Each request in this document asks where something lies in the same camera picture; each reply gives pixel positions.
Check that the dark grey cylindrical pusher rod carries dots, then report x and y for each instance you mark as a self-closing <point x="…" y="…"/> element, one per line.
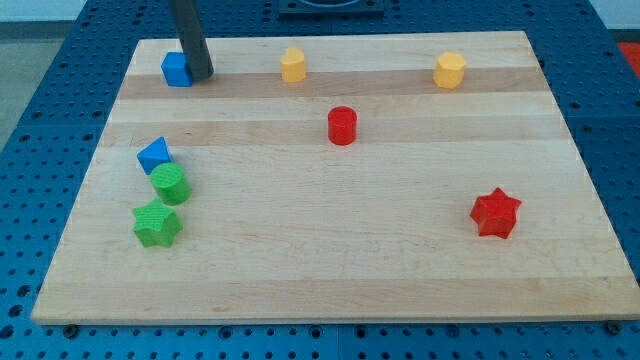
<point x="185" y="16"/>

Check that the yellow heart block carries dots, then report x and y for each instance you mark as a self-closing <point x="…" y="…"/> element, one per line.
<point x="293" y="65"/>

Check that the blue cube block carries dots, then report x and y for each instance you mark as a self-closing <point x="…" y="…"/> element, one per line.
<point x="176" y="71"/>

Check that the blue triangle block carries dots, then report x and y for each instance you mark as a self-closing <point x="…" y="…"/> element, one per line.
<point x="153" y="155"/>

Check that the green cylinder block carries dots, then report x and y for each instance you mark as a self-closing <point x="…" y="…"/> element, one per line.
<point x="170" y="183"/>

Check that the red cylinder block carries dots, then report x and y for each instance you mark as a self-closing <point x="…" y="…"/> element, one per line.
<point x="342" y="125"/>

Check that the green star block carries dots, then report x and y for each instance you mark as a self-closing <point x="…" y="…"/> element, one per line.
<point x="156" y="224"/>

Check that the light wooden board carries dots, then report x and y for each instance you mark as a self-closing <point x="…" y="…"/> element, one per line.
<point x="283" y="226"/>

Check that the yellow hexagon block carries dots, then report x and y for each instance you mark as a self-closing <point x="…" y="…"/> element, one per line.
<point x="449" y="71"/>

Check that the red star block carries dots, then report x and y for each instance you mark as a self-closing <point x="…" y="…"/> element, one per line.
<point x="495" y="214"/>

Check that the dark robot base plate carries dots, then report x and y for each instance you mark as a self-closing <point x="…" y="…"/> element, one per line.
<point x="310" y="8"/>

